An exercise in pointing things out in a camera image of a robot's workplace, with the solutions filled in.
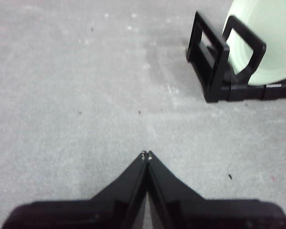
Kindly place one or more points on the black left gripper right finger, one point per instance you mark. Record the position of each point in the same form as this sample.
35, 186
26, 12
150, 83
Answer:
193, 212

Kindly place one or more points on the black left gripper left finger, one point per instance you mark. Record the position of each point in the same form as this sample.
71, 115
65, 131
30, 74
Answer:
105, 210

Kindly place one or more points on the green plate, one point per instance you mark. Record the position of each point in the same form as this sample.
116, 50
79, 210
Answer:
271, 35

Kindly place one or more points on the black plate rack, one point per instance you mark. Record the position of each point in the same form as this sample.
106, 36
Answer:
215, 69

